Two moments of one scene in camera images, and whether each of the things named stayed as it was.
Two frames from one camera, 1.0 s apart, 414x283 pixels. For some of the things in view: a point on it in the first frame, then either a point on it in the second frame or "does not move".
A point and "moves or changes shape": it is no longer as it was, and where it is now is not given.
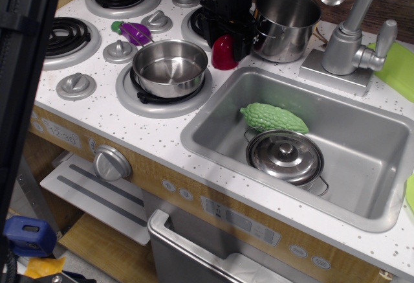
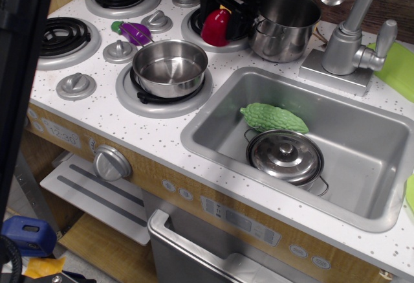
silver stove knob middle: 119,52 does not move
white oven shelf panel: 117,206 does not move
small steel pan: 169,68 does not move
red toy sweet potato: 223,56 moves or changes shape
